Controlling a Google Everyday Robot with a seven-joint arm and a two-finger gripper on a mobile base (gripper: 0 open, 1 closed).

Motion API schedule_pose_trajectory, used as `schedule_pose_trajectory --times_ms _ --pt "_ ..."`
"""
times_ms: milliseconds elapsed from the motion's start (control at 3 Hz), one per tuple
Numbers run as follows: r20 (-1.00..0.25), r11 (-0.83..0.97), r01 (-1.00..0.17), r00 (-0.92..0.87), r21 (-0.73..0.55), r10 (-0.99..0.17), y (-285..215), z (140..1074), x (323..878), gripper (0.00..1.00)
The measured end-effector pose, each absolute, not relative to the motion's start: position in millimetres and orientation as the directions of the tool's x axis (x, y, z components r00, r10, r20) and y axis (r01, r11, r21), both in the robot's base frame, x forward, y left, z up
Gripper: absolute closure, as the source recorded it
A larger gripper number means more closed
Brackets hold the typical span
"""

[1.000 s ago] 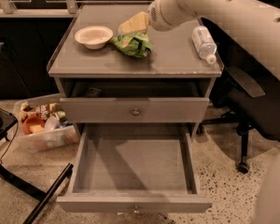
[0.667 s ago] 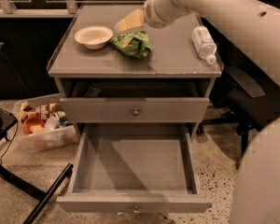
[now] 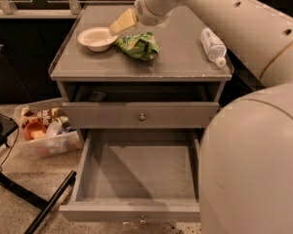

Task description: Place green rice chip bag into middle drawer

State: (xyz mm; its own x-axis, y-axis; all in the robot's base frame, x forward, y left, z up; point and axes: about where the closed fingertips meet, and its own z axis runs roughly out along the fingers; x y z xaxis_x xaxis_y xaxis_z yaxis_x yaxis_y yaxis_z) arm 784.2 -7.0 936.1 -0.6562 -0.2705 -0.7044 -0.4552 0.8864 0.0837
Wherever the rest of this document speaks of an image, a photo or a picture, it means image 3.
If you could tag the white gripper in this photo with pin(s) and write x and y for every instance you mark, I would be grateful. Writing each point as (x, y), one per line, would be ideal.
(145, 12)

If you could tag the green rice chip bag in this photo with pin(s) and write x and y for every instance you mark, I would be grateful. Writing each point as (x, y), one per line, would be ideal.
(139, 46)

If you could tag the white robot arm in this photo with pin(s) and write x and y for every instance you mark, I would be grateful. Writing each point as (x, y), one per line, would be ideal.
(246, 153)

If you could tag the grey drawer cabinet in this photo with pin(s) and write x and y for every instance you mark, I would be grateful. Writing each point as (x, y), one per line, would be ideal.
(180, 72)

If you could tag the round top drawer knob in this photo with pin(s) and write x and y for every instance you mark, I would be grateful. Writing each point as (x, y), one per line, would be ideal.
(142, 117)

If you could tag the round drawer knob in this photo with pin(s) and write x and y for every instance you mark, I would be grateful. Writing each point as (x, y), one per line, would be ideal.
(142, 117)
(142, 219)

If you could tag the closed grey top drawer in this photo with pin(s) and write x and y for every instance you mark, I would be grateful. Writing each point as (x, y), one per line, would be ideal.
(125, 115)

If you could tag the open grey middle drawer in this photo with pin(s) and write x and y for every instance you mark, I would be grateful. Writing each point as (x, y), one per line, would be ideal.
(124, 174)

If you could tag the round middle drawer knob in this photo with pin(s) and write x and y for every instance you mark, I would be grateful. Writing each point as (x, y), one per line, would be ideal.
(142, 219)

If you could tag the white bowl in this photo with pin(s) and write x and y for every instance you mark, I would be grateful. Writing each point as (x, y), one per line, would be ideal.
(97, 39)

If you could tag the clear plastic water bottle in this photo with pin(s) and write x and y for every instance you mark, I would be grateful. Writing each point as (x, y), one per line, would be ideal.
(214, 47)

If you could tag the clear plastic storage bin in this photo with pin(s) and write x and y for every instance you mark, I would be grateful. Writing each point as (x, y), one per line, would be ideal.
(60, 136)

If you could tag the orange cup in bin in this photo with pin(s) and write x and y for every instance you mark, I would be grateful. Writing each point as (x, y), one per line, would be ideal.
(34, 130)

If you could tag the black stand base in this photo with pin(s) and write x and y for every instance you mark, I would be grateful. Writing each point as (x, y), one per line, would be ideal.
(7, 127)

